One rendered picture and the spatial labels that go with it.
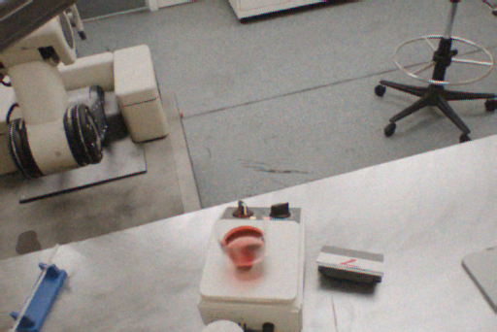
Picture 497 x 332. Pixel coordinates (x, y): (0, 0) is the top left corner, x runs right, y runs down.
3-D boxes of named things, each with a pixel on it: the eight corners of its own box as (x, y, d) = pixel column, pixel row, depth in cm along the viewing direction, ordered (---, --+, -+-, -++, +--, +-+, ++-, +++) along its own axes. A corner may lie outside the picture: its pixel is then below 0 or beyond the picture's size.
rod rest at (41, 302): (49, 271, 70) (39, 257, 67) (68, 273, 69) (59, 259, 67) (16, 331, 63) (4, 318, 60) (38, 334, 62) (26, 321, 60)
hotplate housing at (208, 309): (225, 216, 74) (218, 182, 69) (306, 218, 72) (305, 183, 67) (201, 348, 58) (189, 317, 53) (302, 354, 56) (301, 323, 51)
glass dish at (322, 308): (341, 347, 57) (341, 339, 55) (303, 324, 59) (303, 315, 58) (361, 314, 59) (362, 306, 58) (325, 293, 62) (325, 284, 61)
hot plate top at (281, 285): (214, 222, 63) (213, 218, 62) (300, 224, 61) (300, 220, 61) (198, 299, 55) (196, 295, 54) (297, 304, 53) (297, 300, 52)
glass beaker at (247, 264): (238, 239, 60) (230, 195, 54) (281, 255, 57) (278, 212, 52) (211, 281, 56) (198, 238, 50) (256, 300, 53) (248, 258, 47)
